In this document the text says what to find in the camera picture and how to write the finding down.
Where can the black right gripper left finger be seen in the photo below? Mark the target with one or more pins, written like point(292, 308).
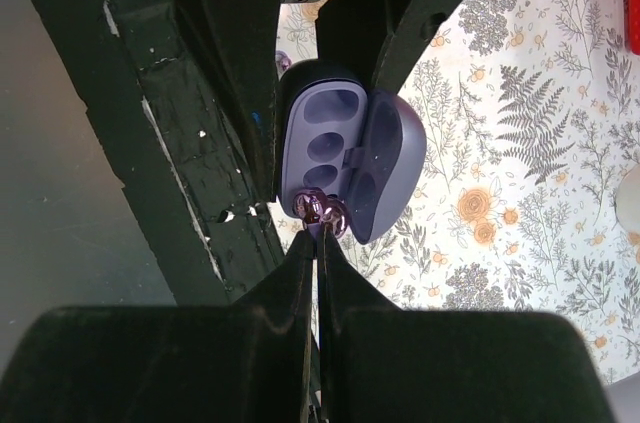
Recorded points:
point(246, 362)

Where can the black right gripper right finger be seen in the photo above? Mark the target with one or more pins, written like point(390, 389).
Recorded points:
point(381, 363)

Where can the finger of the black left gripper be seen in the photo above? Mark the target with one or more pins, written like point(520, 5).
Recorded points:
point(380, 41)
point(233, 43)

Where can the purple earbud charging case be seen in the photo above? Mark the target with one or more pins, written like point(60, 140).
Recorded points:
point(366, 147)

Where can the floral table mat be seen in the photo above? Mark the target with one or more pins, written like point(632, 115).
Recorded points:
point(531, 114)

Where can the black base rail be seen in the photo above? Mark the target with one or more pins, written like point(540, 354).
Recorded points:
point(184, 172)

